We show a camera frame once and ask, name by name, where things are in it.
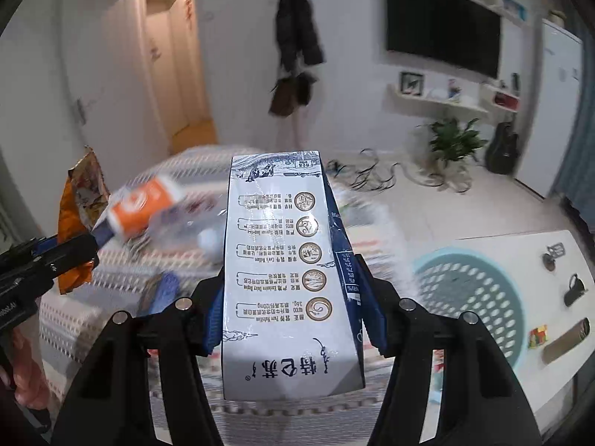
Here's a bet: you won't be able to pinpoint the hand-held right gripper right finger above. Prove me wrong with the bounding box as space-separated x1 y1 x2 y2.
353 253 542 446

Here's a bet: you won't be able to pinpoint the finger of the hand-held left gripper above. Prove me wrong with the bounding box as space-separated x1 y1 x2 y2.
0 236 61 272
0 233 99 298

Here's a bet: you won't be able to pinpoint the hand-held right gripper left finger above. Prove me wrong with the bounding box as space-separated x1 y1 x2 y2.
51 276 224 446

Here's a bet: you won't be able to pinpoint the orange snack bag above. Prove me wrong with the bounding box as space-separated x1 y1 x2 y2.
58 146 110 294

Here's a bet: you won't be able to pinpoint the white and blue milk carton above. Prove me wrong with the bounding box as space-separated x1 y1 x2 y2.
220 150 368 401

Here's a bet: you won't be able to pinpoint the light blue plastic basket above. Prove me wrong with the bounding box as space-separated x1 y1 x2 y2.
411 247 526 384

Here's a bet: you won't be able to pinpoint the person's left forearm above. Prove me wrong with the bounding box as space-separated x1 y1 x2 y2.
9 330 49 410

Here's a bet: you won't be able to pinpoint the striped woven blanket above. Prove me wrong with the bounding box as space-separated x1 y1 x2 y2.
37 146 410 446

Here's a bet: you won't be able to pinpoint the blue packet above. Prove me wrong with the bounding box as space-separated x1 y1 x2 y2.
139 272 180 317

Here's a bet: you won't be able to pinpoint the white room door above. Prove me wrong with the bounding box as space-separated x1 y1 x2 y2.
56 0 173 159

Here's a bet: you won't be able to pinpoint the potted green plant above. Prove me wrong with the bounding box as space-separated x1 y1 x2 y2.
416 117 489 168

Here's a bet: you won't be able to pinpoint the metal phone stand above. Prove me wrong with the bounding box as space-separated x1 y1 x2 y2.
541 243 567 271

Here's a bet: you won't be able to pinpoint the brown thermos bottle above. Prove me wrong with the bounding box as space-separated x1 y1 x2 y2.
541 318 591 364

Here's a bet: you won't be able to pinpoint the pink coat rack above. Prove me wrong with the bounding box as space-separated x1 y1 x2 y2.
274 0 326 147

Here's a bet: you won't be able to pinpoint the black mug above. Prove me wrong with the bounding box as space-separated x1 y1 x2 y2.
564 273 587 307

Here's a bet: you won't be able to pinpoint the black acoustic guitar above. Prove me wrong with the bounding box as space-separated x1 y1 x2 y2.
486 121 520 175

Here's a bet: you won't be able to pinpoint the hallway door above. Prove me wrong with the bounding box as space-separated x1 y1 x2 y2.
144 0 200 133

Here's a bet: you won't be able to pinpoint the low curved white shelf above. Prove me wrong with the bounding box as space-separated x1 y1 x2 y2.
383 88 489 114

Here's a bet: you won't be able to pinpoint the brown hanging bag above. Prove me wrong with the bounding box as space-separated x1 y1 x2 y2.
268 77 298 117

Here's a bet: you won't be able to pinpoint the dark hanging bag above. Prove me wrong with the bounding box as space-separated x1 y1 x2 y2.
295 73 317 105

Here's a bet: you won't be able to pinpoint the white and pink shelf box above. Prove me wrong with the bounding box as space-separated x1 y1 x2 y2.
481 84 520 112

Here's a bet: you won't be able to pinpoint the blue and white curtain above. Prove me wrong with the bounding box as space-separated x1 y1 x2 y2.
551 9 595 237

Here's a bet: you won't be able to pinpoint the white standing air conditioner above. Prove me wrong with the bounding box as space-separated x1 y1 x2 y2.
514 19 584 198

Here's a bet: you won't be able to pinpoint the small blue-lined box shelf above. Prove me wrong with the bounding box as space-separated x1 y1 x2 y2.
499 0 528 22

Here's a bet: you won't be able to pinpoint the black floor cables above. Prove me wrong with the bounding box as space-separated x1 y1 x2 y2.
325 149 470 193

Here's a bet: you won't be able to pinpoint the butterfly picture frame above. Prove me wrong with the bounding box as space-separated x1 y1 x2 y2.
400 72 425 96

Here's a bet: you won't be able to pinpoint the wall-mounted television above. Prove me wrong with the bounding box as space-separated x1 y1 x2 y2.
385 0 502 80

